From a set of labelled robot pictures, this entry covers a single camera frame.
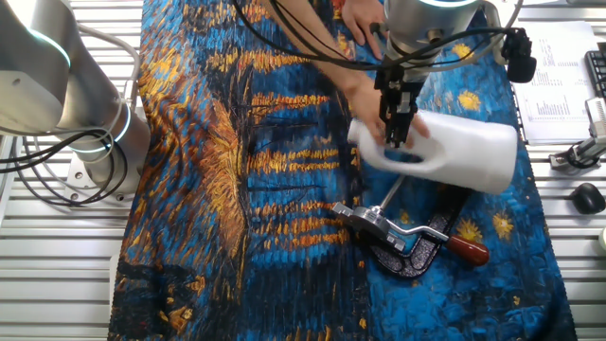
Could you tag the metal base mounting plate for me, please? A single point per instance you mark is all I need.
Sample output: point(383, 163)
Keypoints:
point(76, 177)

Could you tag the starry night painted cloth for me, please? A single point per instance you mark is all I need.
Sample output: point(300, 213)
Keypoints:
point(293, 284)

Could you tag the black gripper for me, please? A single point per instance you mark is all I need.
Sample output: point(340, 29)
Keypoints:
point(400, 92)

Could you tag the black computer mouse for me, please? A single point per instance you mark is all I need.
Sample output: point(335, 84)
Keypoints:
point(588, 198)

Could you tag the bare right hand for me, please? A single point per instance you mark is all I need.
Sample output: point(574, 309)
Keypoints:
point(367, 104)

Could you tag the black keyboard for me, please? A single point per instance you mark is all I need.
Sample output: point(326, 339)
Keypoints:
point(597, 71)

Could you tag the bare left hand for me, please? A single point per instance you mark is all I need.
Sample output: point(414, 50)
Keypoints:
point(360, 19)

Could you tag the white plastic jug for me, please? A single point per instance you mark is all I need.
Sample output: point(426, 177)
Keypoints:
point(473, 151)

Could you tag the printed paper sheet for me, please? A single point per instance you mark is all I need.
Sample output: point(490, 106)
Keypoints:
point(558, 71)

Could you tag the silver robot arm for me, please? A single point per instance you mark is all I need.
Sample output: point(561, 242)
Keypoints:
point(47, 71)

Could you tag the thin metal rod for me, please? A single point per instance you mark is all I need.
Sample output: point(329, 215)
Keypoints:
point(392, 193)

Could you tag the bare forearm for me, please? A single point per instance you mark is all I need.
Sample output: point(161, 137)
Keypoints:
point(308, 33)

